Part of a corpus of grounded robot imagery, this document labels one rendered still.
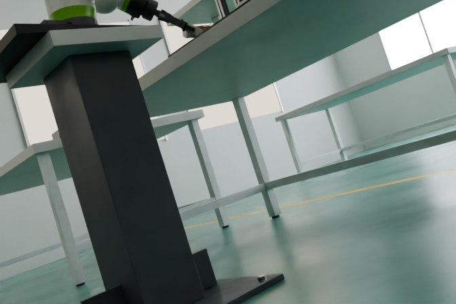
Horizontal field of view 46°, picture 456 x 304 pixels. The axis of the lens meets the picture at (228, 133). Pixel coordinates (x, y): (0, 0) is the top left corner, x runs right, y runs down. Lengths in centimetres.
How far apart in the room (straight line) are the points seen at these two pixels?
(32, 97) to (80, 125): 502
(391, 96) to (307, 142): 162
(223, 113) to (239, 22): 609
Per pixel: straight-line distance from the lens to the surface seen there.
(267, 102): 827
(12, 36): 136
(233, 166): 754
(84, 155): 144
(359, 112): 963
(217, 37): 168
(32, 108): 640
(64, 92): 148
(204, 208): 274
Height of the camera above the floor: 30
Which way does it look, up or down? 4 degrees up
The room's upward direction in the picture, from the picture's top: 18 degrees counter-clockwise
